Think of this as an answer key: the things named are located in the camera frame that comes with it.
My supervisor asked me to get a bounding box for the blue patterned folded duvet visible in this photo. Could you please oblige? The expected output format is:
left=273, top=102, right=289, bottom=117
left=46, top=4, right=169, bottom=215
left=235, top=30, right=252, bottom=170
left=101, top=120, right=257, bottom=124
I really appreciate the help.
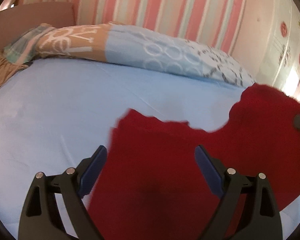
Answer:
left=36, top=22, right=255, bottom=88

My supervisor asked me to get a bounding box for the white wardrobe with flowers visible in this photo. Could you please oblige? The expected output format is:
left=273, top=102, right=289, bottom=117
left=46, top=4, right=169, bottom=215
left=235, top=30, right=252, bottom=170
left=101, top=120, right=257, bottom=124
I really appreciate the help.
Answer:
left=255, top=0, right=300, bottom=111

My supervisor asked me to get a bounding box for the light blue bed sheet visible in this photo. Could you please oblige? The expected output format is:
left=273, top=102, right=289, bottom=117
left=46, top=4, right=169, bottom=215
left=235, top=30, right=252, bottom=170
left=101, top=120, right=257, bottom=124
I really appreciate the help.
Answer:
left=0, top=57, right=300, bottom=240

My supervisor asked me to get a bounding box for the plaid pastel pillow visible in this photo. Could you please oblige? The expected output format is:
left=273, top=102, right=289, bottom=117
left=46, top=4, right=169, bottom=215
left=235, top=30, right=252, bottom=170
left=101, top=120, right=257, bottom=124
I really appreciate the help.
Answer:
left=3, top=23, right=55, bottom=64

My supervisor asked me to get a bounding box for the red knit sweater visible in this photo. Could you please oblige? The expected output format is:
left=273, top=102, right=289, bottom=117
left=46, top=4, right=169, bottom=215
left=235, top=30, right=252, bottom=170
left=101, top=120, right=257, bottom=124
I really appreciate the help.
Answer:
left=88, top=84, right=300, bottom=239

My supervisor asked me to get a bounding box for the tan satin cloth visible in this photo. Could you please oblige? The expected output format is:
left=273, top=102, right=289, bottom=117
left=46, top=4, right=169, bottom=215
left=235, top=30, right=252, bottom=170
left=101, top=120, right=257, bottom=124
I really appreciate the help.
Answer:
left=0, top=50, right=28, bottom=87

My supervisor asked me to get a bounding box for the pink brown headboard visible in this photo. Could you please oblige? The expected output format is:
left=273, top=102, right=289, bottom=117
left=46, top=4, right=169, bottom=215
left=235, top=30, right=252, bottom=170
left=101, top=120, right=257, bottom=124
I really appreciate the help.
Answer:
left=0, top=2, right=75, bottom=50

